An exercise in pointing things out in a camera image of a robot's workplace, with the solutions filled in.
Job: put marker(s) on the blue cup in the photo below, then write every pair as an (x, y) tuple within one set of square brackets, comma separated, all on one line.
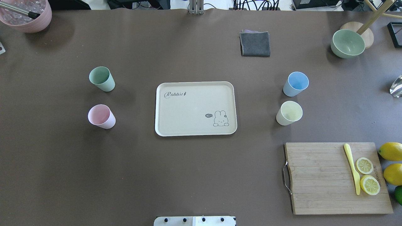
[(295, 83)]

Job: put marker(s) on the green cup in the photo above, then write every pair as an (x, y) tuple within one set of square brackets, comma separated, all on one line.
[(102, 78)]

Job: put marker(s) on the cream rabbit tray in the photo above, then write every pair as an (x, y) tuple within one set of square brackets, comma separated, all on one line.
[(195, 108)]

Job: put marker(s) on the grey folded cloth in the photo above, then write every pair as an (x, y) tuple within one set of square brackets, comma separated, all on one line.
[(254, 43)]

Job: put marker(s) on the pale yellow cup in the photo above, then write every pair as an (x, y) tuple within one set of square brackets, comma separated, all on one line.
[(289, 113)]

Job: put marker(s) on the pink cup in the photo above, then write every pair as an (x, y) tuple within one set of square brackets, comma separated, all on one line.
[(101, 116)]

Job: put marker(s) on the wooden cutting board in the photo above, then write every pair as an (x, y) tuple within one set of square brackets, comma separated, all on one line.
[(321, 181)]

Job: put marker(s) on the green bowl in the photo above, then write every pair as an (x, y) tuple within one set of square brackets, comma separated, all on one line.
[(347, 44)]

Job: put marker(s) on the yellow plastic knife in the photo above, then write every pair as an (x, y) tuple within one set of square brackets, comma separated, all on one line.
[(356, 175)]

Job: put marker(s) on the lemon half upper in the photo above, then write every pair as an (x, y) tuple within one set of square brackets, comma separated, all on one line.
[(364, 166)]

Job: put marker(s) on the lemon half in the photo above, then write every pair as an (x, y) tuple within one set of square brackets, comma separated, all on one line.
[(364, 166), (370, 185)]

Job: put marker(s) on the lemon half lower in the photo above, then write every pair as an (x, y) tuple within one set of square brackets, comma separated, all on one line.
[(370, 185)]

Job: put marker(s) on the wooden cup stand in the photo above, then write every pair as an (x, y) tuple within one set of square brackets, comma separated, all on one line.
[(363, 29)]

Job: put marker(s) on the metal scoop in bowl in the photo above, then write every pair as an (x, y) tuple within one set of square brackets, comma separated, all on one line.
[(18, 10)]

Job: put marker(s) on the whole lemon upper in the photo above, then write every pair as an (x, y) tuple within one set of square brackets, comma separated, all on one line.
[(391, 151)]

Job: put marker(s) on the whole lemon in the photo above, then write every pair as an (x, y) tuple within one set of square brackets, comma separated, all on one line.
[(391, 151), (393, 174)]

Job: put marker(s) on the glass mug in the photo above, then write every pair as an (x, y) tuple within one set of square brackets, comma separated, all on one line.
[(396, 87)]

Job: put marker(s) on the pink ribbed bowl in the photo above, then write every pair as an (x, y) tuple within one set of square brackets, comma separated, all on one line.
[(37, 18)]

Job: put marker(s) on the whole lemon lower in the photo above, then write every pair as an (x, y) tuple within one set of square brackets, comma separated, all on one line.
[(393, 174)]

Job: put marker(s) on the green lime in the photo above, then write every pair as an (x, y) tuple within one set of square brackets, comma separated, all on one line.
[(398, 194)]

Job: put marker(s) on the aluminium frame post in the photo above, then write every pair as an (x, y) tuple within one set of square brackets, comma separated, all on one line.
[(196, 7)]

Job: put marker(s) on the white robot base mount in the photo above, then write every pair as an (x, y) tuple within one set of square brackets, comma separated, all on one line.
[(195, 221)]

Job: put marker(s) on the black wire rack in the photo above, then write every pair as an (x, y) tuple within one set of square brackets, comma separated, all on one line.
[(394, 29)]

